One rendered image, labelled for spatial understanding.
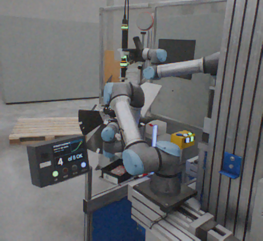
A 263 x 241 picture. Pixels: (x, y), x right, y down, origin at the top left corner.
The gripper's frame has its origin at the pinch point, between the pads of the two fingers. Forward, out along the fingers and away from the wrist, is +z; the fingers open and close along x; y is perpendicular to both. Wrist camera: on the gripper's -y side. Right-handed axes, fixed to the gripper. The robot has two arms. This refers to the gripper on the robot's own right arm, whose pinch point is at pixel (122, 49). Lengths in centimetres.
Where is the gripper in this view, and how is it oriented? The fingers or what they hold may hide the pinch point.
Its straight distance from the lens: 201.7
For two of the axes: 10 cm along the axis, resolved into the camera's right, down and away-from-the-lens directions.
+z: -7.7, -1.9, 6.0
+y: -0.4, 9.6, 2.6
